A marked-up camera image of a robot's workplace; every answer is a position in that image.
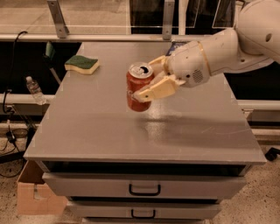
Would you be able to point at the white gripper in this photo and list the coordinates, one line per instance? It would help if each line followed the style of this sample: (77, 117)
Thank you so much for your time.
(187, 63)

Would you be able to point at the red coke can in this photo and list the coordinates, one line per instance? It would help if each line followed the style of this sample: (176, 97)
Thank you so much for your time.
(139, 75)

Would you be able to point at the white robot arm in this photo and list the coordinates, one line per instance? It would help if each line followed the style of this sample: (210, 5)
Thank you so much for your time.
(253, 43)

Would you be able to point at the blue chip bag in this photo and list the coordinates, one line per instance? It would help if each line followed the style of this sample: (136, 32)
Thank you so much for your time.
(175, 47)

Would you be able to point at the green yellow sponge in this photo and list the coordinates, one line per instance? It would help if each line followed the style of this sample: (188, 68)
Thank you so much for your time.
(81, 64)

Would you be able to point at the clear plastic water bottle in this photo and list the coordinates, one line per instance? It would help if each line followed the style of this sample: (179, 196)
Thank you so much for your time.
(35, 91)

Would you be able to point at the black caster wheel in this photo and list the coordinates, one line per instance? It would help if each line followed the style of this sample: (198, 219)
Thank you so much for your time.
(272, 154)

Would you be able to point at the grey middle drawer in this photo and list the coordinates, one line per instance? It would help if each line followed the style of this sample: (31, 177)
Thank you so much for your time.
(118, 209)

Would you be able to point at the grey drawer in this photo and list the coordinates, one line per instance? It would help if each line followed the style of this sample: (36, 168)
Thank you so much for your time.
(117, 185)
(118, 209)

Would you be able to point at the grey top drawer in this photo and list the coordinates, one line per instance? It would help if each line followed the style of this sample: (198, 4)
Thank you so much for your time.
(117, 185)

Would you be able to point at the cardboard box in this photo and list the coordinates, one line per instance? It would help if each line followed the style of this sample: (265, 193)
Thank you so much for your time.
(34, 196)

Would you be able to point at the middle metal bracket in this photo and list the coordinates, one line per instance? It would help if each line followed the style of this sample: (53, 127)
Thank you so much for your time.
(168, 19)

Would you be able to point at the metal bracket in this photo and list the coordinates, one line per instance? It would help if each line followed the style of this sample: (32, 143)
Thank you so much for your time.
(58, 19)
(168, 19)

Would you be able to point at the left metal bracket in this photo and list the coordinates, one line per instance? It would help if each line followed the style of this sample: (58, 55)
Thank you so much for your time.
(58, 19)

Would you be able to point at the green handled tool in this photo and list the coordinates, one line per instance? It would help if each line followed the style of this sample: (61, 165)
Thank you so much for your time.
(48, 58)

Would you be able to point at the black top drawer handle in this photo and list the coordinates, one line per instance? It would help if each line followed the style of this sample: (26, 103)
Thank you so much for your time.
(144, 191)

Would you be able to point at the black drawer handle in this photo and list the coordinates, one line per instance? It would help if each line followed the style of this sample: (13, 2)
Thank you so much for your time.
(141, 214)
(144, 191)

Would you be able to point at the black middle drawer handle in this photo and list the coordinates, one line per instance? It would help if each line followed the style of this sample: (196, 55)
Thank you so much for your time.
(141, 214)

